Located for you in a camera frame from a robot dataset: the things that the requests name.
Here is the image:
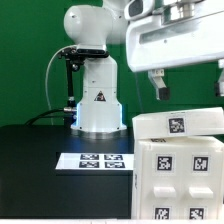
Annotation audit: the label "white cabinet top block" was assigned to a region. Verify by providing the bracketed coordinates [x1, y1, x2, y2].
[132, 107, 224, 139]

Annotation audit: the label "black base cables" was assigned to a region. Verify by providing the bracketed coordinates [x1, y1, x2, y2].
[24, 107, 78, 127]

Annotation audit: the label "black camera stand pole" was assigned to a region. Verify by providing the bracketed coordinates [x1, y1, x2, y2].
[65, 59, 81, 109]

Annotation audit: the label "white cabinet body box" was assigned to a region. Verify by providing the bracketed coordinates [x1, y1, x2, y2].
[131, 137, 224, 220]

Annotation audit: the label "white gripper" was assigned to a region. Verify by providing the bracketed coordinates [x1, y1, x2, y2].
[126, 4, 224, 100]

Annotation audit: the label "white marker base sheet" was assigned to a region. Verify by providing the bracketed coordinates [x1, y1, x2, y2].
[56, 153, 134, 171]

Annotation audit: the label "grey camera cable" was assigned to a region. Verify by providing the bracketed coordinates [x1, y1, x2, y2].
[44, 45, 73, 127]

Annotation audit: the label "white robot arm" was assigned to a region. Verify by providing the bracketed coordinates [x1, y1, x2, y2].
[64, 0, 224, 134]

